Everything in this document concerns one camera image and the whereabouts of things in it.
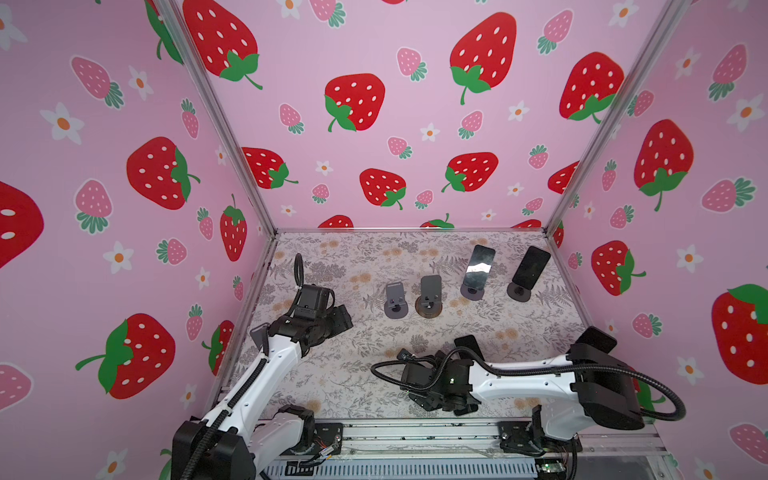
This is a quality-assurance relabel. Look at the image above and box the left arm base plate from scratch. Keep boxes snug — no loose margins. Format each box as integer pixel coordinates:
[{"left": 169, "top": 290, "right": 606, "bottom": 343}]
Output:
[{"left": 269, "top": 420, "right": 344, "bottom": 457}]

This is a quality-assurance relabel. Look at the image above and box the aluminium front rail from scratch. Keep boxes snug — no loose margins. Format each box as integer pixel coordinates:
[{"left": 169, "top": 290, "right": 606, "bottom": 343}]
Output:
[{"left": 316, "top": 416, "right": 668, "bottom": 460}]

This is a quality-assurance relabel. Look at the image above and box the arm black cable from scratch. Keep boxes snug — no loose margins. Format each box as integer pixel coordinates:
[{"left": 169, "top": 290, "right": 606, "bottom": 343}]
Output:
[
  {"left": 179, "top": 253, "right": 307, "bottom": 480},
  {"left": 370, "top": 344, "right": 687, "bottom": 422}
]

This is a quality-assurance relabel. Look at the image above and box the grey stand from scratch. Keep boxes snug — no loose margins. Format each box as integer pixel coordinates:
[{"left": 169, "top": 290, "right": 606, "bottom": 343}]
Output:
[
  {"left": 384, "top": 282, "right": 409, "bottom": 320},
  {"left": 460, "top": 284, "right": 485, "bottom": 301},
  {"left": 249, "top": 323, "right": 270, "bottom": 355}
]

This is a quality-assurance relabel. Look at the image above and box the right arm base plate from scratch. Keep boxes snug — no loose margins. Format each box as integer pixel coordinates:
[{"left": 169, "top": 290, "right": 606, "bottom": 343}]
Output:
[{"left": 497, "top": 420, "right": 583, "bottom": 458}]

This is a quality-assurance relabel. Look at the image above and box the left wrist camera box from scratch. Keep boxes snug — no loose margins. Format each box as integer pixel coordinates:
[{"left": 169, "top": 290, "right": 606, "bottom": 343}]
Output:
[{"left": 294, "top": 284, "right": 335, "bottom": 320}]

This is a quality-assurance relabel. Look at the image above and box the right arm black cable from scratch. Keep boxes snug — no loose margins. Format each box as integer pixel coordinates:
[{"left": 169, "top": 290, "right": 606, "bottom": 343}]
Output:
[{"left": 370, "top": 344, "right": 687, "bottom": 422}]

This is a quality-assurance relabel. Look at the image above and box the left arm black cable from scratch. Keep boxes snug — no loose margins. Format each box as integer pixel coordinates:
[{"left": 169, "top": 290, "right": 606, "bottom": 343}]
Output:
[{"left": 179, "top": 253, "right": 307, "bottom": 480}]

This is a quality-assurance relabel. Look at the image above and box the white vent grille strip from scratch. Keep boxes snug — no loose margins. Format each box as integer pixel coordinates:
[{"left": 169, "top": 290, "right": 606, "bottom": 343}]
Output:
[{"left": 264, "top": 459, "right": 538, "bottom": 479}]

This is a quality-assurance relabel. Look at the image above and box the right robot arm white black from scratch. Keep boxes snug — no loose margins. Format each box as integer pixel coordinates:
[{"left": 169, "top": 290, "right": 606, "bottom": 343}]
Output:
[{"left": 400, "top": 335, "right": 645, "bottom": 441}]

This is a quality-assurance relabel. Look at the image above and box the dark stand far right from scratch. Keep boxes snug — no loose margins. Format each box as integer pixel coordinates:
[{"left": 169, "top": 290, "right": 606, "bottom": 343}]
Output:
[{"left": 506, "top": 282, "right": 531, "bottom": 303}]

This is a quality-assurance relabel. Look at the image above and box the black phone stand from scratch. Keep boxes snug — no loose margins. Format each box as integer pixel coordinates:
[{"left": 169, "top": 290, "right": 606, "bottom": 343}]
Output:
[
  {"left": 512, "top": 246, "right": 551, "bottom": 290},
  {"left": 454, "top": 335, "right": 485, "bottom": 360}
]

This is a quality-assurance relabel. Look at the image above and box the grey stand under reflective phone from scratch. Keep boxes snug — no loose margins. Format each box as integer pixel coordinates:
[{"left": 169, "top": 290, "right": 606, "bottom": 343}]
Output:
[{"left": 460, "top": 284, "right": 485, "bottom": 301}]

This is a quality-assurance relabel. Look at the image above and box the reflective phone blue edge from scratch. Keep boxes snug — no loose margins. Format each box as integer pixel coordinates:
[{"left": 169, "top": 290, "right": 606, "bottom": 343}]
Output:
[{"left": 463, "top": 244, "right": 496, "bottom": 290}]

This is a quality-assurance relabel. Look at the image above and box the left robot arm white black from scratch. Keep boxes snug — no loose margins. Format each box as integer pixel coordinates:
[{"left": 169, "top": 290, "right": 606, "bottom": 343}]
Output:
[{"left": 170, "top": 305, "right": 353, "bottom": 479}]

